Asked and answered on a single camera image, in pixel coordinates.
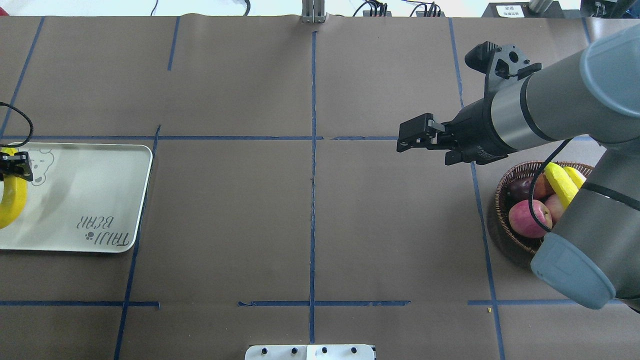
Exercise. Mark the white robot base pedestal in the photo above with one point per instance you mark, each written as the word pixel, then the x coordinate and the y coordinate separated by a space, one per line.
pixel 349 351

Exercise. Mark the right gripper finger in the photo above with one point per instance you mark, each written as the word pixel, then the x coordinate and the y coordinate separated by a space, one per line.
pixel 420 132

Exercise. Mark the yellow banana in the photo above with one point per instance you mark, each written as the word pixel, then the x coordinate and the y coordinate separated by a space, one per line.
pixel 575 176
pixel 561 183
pixel 14 194

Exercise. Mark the dark purple fruit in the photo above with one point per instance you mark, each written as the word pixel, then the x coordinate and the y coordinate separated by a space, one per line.
pixel 520 189

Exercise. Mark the white bear-print tray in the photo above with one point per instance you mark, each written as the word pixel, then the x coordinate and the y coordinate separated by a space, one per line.
pixel 83 198

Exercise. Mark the woven wicker basket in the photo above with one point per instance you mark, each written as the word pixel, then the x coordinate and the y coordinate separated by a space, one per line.
pixel 508 242

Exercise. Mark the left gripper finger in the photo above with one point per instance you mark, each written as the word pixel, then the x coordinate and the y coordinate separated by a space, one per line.
pixel 16 165

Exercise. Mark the red apple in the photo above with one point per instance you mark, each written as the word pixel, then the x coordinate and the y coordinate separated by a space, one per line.
pixel 523 223

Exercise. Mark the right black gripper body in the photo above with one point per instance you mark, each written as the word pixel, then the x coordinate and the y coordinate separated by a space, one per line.
pixel 474 131

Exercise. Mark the pink peach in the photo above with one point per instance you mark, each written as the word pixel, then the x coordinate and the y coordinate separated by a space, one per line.
pixel 555 207

